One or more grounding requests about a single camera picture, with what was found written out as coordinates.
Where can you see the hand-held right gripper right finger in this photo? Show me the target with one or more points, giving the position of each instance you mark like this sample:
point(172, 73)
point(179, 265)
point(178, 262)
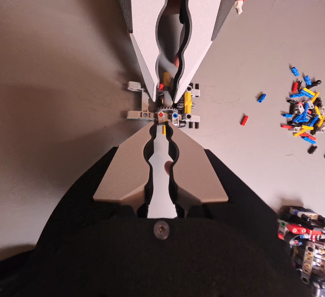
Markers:
point(198, 175)

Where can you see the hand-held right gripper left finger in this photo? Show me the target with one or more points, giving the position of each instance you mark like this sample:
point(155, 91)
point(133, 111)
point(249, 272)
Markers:
point(124, 175)

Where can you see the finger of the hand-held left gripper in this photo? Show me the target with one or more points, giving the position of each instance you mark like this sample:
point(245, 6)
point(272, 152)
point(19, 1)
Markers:
point(144, 23)
point(200, 23)

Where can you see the small grey lego connector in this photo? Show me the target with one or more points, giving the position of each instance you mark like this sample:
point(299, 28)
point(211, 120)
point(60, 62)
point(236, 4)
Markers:
point(161, 116)

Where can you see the red lego pin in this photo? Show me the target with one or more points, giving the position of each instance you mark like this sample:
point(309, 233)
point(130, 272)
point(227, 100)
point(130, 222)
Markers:
point(244, 120)

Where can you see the small grey lego differential assembly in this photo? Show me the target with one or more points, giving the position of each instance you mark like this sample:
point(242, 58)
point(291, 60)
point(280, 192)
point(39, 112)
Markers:
point(188, 104)

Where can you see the pile of blue yellow pins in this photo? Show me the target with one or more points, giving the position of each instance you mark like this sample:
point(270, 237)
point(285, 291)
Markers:
point(304, 109)

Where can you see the blue lego pin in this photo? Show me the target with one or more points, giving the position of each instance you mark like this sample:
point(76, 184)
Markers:
point(294, 71)
point(261, 97)

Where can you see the black lego pin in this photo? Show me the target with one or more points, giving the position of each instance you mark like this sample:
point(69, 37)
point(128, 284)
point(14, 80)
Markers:
point(312, 149)

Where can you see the black lego car chassis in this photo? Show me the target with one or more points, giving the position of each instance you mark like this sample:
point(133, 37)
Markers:
point(304, 241)

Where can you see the person's right hand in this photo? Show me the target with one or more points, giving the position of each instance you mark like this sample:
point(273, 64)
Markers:
point(168, 167)

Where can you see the person's left hand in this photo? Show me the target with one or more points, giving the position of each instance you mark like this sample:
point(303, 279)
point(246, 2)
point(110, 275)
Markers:
point(176, 59)

